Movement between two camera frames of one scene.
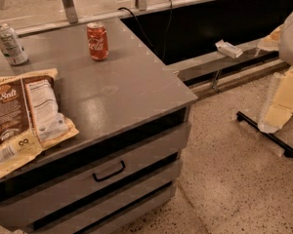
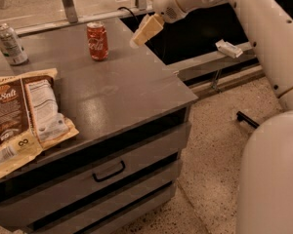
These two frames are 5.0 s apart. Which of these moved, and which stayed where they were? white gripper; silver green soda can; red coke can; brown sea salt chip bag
Moved: white gripper
Stayed: red coke can; silver green soda can; brown sea salt chip bag
